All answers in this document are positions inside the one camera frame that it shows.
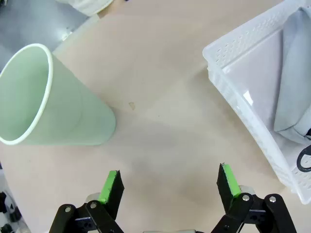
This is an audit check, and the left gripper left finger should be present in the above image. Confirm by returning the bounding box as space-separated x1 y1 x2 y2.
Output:
50 169 125 233

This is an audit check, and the white perforated plastic basket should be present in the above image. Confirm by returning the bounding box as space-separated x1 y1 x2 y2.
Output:
202 0 311 204

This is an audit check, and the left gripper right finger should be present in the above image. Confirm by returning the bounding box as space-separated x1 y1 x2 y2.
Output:
211 163 298 233

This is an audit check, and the pale green plastic cup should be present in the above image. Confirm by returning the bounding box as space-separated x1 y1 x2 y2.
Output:
0 43 117 146

